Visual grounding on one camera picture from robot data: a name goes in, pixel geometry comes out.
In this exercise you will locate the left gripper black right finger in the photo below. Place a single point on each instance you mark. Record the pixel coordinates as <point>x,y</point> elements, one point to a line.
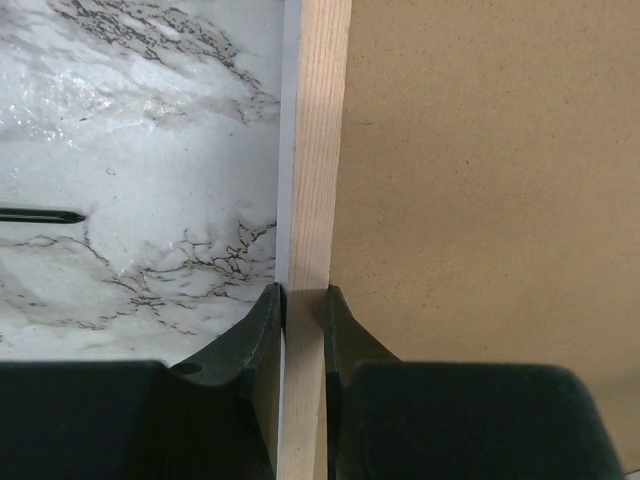
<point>390,419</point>

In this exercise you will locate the orange handled screwdriver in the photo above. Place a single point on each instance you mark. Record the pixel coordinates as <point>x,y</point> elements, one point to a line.
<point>24,215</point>

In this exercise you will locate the white picture frame with photo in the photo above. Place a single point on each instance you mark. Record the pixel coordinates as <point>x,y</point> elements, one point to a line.
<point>468,173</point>

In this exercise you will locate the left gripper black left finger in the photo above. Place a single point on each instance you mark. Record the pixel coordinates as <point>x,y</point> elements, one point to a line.
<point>144,419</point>

